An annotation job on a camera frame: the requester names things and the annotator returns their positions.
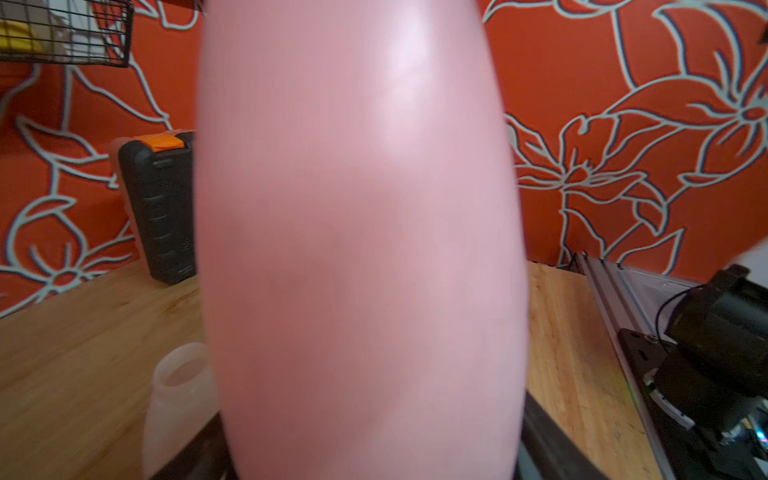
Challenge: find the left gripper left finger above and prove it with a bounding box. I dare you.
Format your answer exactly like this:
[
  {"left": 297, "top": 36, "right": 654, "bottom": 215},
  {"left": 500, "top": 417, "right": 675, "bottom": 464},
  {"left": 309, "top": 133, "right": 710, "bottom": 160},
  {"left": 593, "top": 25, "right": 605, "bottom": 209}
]
[{"left": 150, "top": 413, "right": 237, "bottom": 480}]

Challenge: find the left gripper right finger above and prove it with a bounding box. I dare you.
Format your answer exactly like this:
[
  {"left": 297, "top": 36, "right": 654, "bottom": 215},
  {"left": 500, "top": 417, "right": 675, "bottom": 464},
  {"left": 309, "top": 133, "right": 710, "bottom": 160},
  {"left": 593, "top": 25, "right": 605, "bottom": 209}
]
[{"left": 515, "top": 392, "right": 606, "bottom": 480}]

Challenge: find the opaque pink spray bottle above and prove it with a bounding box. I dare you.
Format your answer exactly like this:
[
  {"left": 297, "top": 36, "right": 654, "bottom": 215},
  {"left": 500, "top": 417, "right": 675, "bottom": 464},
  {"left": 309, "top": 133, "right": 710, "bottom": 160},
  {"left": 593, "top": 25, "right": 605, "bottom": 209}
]
[{"left": 194, "top": 1, "right": 528, "bottom": 479}]

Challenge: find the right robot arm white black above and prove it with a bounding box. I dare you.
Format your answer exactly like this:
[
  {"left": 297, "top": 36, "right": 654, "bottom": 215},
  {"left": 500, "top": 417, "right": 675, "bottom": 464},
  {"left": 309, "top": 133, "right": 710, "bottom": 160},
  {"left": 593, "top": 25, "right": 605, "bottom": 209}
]
[{"left": 647, "top": 241, "right": 767, "bottom": 479}]

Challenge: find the white spray bottle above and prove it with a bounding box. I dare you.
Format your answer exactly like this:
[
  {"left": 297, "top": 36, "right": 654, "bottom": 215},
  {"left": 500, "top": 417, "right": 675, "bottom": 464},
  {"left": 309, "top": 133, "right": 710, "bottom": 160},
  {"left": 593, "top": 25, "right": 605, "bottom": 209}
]
[{"left": 141, "top": 342, "right": 219, "bottom": 479}]

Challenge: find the black orange tool case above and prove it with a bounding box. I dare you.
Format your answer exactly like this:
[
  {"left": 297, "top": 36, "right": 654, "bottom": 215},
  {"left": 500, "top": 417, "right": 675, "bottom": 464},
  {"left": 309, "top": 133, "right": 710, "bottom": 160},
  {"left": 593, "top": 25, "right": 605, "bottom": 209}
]
[{"left": 109, "top": 130, "right": 196, "bottom": 285}]

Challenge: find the black wire basket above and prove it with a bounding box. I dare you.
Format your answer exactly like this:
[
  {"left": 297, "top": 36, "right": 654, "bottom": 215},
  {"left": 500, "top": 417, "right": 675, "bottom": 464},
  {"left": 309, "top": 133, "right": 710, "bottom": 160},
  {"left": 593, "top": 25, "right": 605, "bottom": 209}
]
[{"left": 1, "top": 0, "right": 134, "bottom": 67}]

